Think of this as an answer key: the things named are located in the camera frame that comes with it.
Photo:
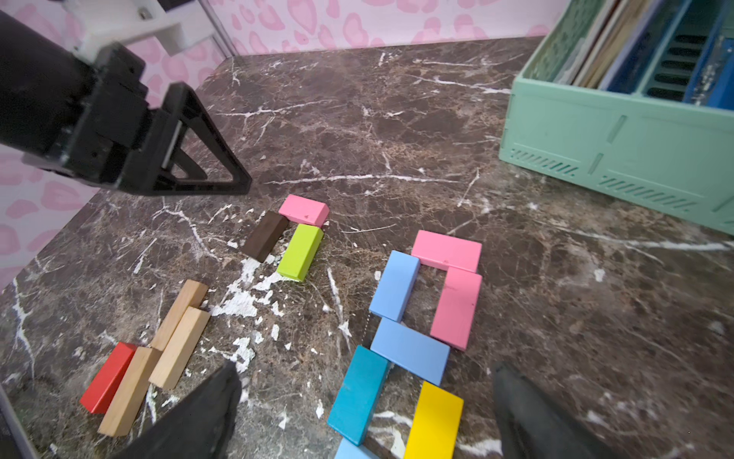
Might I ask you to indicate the wooden block upright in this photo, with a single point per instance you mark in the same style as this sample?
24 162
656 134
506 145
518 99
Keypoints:
192 294

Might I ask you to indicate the green desktop file organizer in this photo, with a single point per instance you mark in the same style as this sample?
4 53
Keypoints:
648 147

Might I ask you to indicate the pink block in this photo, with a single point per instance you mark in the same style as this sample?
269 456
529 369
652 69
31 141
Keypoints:
304 211
456 308
442 251

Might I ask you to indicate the green block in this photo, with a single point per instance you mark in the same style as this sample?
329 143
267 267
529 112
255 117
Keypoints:
299 255

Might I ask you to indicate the yellow block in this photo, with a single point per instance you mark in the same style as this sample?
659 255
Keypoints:
435 425

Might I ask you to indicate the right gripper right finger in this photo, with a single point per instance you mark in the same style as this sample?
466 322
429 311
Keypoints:
533 425

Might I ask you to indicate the red block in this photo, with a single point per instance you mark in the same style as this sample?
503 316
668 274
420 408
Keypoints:
99 395

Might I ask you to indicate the blue block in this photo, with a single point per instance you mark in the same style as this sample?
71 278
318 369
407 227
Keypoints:
348 450
411 350
395 286

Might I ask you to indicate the wooden block tilted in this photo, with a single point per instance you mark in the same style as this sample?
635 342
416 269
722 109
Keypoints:
180 348

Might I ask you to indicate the dark brown block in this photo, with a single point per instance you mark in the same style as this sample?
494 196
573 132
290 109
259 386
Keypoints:
265 235

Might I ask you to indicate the wooden block bottom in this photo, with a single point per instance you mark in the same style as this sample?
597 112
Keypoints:
127 401

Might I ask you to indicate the pink block top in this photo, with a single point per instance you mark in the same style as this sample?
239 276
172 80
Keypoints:
442 251

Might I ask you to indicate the teal block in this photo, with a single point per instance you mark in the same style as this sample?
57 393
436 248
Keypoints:
357 398

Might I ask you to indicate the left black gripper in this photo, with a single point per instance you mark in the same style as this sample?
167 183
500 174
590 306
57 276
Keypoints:
92 122

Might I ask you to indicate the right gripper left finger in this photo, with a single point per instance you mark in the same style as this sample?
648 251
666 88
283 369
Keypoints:
200 426

